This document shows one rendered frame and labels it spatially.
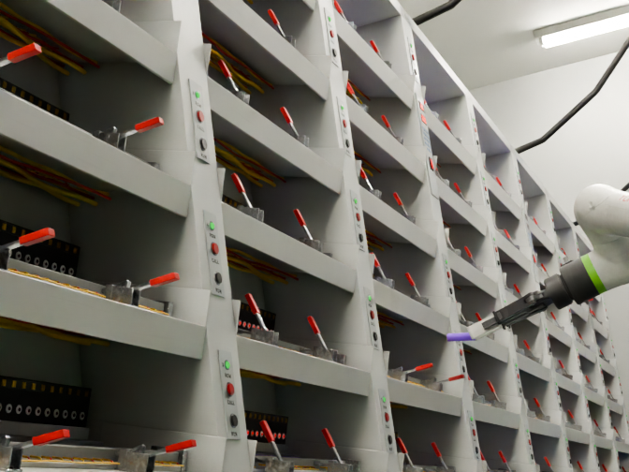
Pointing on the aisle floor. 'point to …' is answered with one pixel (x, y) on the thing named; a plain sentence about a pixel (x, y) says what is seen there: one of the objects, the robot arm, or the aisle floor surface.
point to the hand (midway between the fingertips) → (484, 327)
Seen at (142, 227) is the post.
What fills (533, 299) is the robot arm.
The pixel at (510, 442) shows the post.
